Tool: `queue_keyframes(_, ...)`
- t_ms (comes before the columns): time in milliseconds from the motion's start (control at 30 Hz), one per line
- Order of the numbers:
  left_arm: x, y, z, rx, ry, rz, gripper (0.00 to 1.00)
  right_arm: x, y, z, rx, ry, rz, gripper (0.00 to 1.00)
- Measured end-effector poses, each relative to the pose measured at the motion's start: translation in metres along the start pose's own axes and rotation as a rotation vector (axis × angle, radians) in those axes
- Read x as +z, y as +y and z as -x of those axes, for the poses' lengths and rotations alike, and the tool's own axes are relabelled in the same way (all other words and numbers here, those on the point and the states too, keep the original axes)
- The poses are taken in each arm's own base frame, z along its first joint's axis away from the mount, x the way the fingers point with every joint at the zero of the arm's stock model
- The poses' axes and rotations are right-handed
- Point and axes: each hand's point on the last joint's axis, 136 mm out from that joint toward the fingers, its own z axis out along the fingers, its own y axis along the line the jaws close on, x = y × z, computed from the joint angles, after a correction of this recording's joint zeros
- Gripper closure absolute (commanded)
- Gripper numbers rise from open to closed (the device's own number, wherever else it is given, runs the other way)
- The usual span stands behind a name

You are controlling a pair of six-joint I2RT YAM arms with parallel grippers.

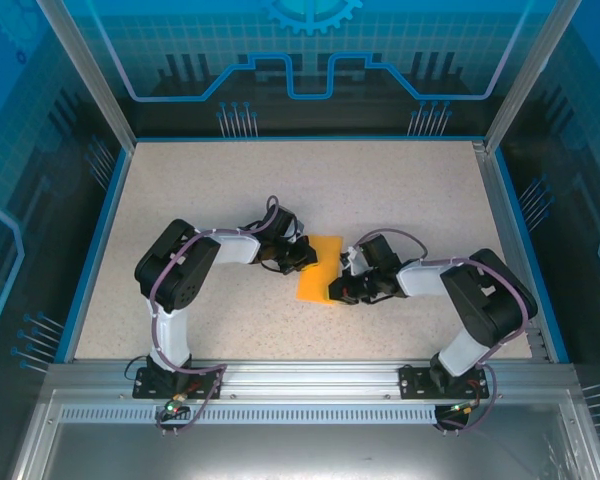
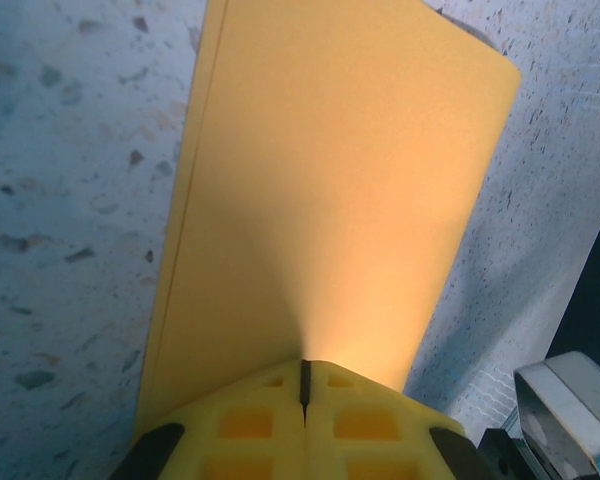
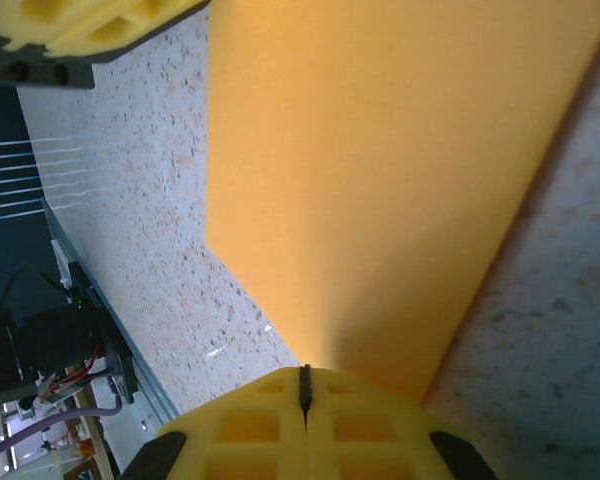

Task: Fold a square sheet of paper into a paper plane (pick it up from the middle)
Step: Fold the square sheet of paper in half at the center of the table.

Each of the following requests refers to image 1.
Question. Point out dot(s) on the yellow paper sheet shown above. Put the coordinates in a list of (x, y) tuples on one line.
[(325, 250)]

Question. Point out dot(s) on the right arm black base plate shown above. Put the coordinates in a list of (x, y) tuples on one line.
[(412, 382)]

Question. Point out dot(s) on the blue table edge strip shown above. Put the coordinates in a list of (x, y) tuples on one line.
[(530, 250), (95, 250)]

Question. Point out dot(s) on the aluminium side rail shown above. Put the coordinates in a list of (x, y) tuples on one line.
[(510, 260)]

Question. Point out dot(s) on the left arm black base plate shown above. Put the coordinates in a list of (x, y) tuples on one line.
[(147, 387)]

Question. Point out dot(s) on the steel bench tray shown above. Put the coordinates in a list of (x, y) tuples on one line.
[(300, 450)]

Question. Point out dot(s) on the aluminium mounting rail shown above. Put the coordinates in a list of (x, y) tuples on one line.
[(305, 380)]

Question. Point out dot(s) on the aluminium frame post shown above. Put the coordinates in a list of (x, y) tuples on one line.
[(530, 75), (87, 75)]

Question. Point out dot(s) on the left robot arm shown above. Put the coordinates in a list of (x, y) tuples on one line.
[(172, 280)]

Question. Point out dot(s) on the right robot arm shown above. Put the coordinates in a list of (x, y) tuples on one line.
[(485, 300)]

